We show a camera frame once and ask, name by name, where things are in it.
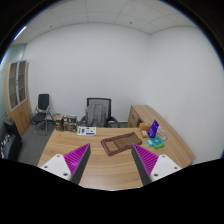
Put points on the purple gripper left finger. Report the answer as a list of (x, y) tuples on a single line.
[(69, 166)]

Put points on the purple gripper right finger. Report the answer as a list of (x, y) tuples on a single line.
[(152, 167)]

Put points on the brown striped towel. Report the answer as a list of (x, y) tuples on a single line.
[(118, 144)]

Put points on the green plastic box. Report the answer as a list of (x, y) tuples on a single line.
[(157, 142)]

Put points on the blue small box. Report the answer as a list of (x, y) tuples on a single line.
[(149, 142)]

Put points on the purple box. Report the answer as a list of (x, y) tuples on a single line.
[(153, 129)]

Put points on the clear plastic bag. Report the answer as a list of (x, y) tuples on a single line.
[(161, 133)]

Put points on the white sheet with coloured items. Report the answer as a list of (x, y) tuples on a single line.
[(86, 130)]

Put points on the orange cardboard box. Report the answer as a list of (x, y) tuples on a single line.
[(144, 126)]

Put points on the dark printed cardboard box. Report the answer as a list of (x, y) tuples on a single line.
[(70, 123)]

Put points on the brown cardboard box left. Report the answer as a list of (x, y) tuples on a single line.
[(58, 119)]

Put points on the wooden side credenza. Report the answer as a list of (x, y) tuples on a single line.
[(142, 114)]

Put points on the grey backpack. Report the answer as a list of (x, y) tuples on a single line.
[(96, 115)]

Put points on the black visitor chair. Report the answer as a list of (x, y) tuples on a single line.
[(42, 112)]

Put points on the black mesh office chair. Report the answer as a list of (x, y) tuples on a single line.
[(107, 103)]

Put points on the black sofa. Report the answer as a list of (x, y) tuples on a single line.
[(10, 140)]

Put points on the wooden glass-door cabinet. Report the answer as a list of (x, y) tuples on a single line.
[(16, 95)]

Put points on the ceiling light strip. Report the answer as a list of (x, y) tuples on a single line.
[(19, 33)]

